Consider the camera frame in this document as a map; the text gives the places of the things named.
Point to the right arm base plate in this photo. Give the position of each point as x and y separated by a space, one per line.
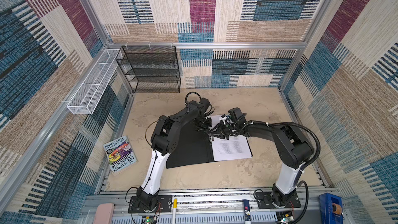
265 201

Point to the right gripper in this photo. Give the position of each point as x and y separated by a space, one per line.
219 127

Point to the printed paper sheet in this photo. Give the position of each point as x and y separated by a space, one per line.
236 147

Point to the blue glue stick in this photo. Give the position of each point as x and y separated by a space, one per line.
247 215

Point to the black wire mesh shelf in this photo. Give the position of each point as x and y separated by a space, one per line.
150 68

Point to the green circuit board right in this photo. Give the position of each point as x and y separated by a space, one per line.
286 219

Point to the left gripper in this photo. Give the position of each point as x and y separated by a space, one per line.
207 128

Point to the white wire mesh basket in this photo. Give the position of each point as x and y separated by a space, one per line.
89 93

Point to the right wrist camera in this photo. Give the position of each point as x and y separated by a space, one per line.
234 115

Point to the orange folder black inside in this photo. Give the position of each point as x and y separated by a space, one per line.
194 147

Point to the white yellow marker pen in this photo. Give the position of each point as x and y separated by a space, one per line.
174 211

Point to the colourful children's book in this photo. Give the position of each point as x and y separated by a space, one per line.
120 154

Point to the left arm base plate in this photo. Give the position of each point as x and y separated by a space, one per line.
164 205

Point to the green circuit board left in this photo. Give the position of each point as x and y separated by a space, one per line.
149 220

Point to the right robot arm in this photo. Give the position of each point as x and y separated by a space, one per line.
297 146

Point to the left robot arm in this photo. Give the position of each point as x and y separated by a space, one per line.
163 142

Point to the blue box with tape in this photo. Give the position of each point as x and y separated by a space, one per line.
331 208

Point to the green circuit board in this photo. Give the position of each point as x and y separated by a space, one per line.
149 220
286 219

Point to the pink object at edge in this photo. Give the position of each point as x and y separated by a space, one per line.
104 214

